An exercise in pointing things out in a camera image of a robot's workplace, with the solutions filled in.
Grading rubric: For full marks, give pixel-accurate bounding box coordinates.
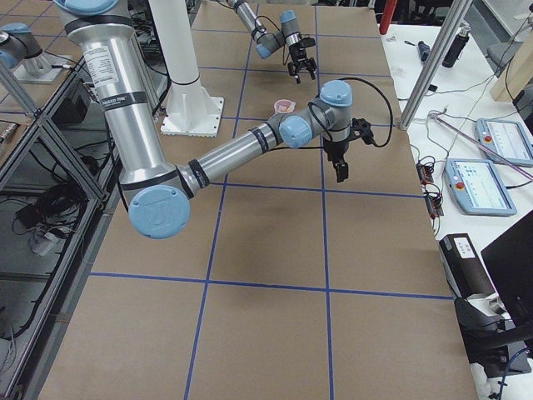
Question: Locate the teach pendant tablet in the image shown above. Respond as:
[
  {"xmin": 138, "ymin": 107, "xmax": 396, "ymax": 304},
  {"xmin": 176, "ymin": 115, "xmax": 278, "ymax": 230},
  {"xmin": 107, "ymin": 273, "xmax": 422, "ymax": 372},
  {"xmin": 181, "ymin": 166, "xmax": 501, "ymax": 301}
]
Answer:
[
  {"xmin": 444, "ymin": 158, "xmax": 517, "ymax": 217},
  {"xmin": 475, "ymin": 118, "xmax": 532, "ymax": 168}
]

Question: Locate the far teach pendant tablet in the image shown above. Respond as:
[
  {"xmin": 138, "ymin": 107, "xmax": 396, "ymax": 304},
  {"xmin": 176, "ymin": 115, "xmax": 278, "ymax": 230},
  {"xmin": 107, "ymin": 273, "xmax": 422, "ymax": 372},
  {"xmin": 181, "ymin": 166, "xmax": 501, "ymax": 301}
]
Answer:
[{"xmin": 475, "ymin": 118, "xmax": 532, "ymax": 168}]

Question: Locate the black monitor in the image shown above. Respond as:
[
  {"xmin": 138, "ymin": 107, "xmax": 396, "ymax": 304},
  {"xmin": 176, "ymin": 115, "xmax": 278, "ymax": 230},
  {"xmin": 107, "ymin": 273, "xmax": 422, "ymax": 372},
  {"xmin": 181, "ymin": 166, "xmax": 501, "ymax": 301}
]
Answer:
[{"xmin": 481, "ymin": 212, "xmax": 533, "ymax": 325}]

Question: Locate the black box with label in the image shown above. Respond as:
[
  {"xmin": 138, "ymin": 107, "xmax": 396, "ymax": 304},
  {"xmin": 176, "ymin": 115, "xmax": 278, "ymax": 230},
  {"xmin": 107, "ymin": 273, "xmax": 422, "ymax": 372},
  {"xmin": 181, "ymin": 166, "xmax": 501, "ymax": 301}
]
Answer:
[{"xmin": 439, "ymin": 233, "xmax": 497, "ymax": 300}]

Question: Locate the black water bottle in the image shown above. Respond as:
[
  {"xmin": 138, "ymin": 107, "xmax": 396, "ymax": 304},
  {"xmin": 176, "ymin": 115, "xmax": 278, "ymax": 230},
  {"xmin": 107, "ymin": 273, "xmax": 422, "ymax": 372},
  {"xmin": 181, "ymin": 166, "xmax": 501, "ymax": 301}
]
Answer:
[{"xmin": 441, "ymin": 26, "xmax": 471, "ymax": 68}]

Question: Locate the pink mesh pen holder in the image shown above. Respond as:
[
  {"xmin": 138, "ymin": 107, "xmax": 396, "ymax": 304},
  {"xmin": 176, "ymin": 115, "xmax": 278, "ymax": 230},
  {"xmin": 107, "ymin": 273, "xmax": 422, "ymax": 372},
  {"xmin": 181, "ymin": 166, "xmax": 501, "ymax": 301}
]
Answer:
[{"xmin": 273, "ymin": 99, "xmax": 296, "ymax": 114}]

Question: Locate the black office chair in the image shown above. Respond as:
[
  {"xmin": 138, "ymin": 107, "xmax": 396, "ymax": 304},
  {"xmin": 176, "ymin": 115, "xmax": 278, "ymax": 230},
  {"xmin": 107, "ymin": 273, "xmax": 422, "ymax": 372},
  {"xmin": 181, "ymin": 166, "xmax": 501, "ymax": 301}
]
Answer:
[{"xmin": 454, "ymin": 298, "xmax": 532, "ymax": 378}]

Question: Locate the aluminium frame post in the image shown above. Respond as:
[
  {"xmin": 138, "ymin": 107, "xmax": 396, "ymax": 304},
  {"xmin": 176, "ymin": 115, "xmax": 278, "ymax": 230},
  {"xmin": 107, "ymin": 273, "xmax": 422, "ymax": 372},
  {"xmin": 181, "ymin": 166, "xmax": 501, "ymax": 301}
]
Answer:
[{"xmin": 398, "ymin": 0, "xmax": 473, "ymax": 131}]

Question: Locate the red fire extinguisher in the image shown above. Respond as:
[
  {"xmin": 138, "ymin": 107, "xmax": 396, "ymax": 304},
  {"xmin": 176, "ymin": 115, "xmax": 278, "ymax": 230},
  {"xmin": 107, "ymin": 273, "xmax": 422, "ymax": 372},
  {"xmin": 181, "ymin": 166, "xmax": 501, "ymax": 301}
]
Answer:
[{"xmin": 379, "ymin": 0, "xmax": 397, "ymax": 35}]

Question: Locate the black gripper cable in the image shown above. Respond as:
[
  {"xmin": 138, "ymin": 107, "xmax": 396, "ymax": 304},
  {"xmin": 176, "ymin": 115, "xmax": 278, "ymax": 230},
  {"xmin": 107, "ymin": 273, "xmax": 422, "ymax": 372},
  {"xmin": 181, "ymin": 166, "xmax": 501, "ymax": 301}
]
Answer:
[{"xmin": 307, "ymin": 77, "xmax": 395, "ymax": 148}]

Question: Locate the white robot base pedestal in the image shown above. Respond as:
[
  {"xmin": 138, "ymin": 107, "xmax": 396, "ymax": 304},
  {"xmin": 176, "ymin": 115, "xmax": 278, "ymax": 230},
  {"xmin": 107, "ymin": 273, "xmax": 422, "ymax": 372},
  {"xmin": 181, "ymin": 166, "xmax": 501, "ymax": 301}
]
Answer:
[{"xmin": 149, "ymin": 0, "xmax": 224, "ymax": 138}]

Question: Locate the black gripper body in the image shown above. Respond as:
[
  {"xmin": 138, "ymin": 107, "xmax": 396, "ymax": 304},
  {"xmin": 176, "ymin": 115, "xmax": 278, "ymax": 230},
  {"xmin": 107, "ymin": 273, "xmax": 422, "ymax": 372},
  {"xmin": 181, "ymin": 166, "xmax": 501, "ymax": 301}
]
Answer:
[
  {"xmin": 288, "ymin": 37, "xmax": 316, "ymax": 69},
  {"xmin": 323, "ymin": 118, "xmax": 375, "ymax": 165}
]

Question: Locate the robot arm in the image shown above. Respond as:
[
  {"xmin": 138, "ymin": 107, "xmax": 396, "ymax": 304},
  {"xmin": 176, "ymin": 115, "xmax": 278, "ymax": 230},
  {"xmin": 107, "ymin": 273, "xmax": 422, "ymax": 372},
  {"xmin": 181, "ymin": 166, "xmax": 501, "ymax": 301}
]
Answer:
[
  {"xmin": 226, "ymin": 0, "xmax": 317, "ymax": 83},
  {"xmin": 57, "ymin": 1, "xmax": 374, "ymax": 239}
]

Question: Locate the near teach pendant tablet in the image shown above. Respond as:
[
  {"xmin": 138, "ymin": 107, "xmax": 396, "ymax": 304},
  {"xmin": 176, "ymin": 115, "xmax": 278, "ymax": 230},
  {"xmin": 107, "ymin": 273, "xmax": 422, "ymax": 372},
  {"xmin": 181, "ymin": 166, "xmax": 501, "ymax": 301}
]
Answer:
[{"xmin": 444, "ymin": 158, "xmax": 517, "ymax": 217}]

